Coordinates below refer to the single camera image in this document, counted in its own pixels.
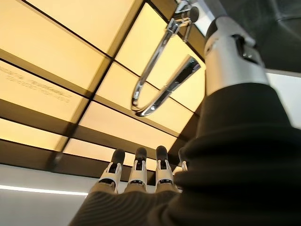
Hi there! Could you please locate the stainless steel sink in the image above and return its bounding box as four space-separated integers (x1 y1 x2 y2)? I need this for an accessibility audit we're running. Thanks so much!
201 0 301 73

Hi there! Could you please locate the chrome kitchen faucet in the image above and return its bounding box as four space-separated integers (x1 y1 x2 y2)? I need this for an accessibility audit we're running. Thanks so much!
131 0 202 118

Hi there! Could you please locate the right robot hand black glove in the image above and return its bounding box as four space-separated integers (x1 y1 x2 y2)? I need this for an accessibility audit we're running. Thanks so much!
68 16 301 226

